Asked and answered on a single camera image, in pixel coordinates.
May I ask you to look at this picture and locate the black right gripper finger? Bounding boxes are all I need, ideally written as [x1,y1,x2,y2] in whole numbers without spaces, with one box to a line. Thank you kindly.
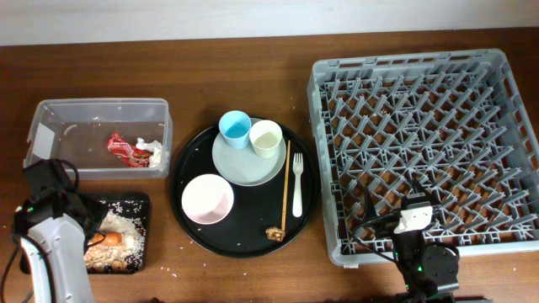
[410,178,434,200]
[365,187,375,219]

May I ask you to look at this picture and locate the orange carrot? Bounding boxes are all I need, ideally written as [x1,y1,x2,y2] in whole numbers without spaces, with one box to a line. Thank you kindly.
[88,231,122,247]

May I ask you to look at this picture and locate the red snack wrapper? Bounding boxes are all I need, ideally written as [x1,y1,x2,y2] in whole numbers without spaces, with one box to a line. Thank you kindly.
[106,132,152,168]

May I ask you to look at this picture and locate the rice and peanut shells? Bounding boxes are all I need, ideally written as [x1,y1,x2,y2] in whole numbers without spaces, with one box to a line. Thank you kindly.
[84,201,147,274]

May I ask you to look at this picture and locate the brown mushroom piece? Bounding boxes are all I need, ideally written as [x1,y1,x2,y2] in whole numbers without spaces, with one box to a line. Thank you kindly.
[265,227,286,242]

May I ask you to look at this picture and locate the white tissue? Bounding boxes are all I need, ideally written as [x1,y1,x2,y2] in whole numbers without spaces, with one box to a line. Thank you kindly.
[136,137,163,167]

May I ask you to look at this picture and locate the pink bowl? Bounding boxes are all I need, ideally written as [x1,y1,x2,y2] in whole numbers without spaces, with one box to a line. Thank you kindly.
[181,174,234,225]

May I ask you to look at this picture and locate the light blue cup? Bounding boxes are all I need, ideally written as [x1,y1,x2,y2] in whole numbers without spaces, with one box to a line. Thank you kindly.
[218,110,252,149]

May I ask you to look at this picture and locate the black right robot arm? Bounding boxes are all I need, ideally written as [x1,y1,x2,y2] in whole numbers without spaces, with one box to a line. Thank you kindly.
[361,179,460,303]

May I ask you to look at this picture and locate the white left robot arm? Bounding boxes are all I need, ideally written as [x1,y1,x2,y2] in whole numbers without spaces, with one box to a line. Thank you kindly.
[13,159,108,302]

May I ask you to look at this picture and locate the clear plastic waste bin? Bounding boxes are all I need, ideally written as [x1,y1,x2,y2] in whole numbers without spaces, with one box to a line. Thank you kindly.
[23,98,173,180]

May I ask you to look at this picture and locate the grey dishwasher rack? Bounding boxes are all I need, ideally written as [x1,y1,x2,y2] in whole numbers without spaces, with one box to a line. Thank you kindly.
[307,49,538,268]

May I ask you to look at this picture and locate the black rectangular tray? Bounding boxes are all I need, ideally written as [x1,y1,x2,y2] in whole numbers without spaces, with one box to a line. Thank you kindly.
[14,191,151,274]

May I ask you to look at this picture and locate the white plastic fork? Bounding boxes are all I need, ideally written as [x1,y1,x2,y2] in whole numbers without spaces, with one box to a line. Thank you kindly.
[292,153,303,218]

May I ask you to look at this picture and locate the wooden chopstick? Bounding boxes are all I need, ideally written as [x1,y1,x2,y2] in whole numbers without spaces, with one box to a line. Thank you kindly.
[280,140,291,232]

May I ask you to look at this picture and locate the round black serving tray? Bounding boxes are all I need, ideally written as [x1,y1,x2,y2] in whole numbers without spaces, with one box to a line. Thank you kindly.
[169,123,321,258]

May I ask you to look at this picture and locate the cream white cup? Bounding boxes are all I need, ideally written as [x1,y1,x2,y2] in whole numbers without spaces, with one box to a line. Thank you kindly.
[249,120,282,158]

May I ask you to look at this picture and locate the grey round plate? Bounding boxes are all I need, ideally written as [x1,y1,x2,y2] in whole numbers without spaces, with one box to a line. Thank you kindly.
[211,117,286,187]

